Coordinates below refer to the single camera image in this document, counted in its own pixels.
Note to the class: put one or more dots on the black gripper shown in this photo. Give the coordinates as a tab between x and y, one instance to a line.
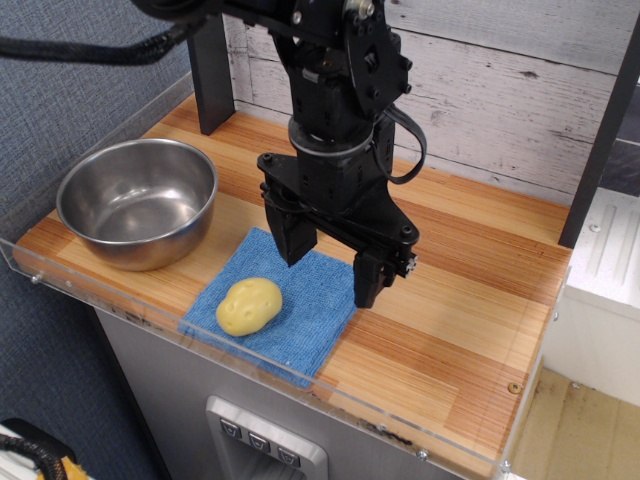
348	199

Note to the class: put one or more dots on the yellow object bottom left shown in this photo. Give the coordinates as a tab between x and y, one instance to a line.
74	471

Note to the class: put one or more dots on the white ridged side appliance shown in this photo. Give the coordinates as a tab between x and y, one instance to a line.
593	337

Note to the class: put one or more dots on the grey toy kitchen cabinet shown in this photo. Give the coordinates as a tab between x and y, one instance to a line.
171	383

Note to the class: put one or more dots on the dark right frame post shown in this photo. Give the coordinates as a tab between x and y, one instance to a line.
611	122

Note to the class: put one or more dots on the stainless steel bowl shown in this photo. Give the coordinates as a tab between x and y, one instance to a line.
140	205

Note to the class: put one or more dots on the dark frame post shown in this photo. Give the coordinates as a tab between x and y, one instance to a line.
211	75
611	122

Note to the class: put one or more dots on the silver dispenser button panel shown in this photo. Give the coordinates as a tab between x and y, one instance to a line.
251	447

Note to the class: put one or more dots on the yellow toy potato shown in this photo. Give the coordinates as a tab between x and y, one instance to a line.
248	306

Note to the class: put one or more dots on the dark left frame post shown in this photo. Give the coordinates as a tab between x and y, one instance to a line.
211	75

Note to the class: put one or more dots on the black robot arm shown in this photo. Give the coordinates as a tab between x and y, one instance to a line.
346	72

